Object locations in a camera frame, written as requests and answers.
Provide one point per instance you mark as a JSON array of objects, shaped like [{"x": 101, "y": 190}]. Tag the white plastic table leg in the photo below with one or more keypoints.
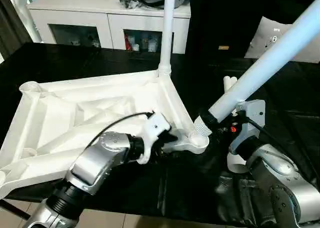
[
  {"x": 237, "y": 163},
  {"x": 270, "y": 62},
  {"x": 167, "y": 27},
  {"x": 234, "y": 82}
]

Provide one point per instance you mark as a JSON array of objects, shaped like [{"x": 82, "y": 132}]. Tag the white plastic table top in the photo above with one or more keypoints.
[{"x": 60, "y": 118}]

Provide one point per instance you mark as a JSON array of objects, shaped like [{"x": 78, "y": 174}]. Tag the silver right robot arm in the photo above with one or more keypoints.
[{"x": 280, "y": 183}]

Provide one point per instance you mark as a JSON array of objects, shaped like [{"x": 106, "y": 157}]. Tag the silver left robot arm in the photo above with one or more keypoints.
[{"x": 85, "y": 173}]

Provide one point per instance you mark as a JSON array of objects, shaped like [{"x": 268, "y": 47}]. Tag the small yellow label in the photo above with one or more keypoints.
[{"x": 223, "y": 47}]

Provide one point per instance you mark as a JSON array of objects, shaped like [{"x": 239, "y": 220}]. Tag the black work mat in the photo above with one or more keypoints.
[{"x": 75, "y": 57}]

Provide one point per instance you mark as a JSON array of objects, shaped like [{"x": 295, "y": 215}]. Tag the white glass-door cabinet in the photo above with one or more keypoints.
[{"x": 90, "y": 12}]

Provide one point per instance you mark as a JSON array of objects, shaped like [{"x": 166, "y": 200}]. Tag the grey curtain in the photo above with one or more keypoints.
[{"x": 12, "y": 17}]

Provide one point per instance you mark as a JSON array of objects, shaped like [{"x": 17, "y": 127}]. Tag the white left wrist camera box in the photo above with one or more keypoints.
[{"x": 155, "y": 130}]

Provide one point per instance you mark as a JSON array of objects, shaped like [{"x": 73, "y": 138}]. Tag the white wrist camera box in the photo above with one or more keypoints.
[
  {"x": 155, "y": 130},
  {"x": 252, "y": 118}
]

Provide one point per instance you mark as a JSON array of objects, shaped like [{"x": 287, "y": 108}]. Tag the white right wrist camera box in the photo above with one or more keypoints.
[{"x": 252, "y": 118}]

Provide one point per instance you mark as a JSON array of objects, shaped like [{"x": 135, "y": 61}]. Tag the black table frame bar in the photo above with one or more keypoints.
[{"x": 12, "y": 208}]

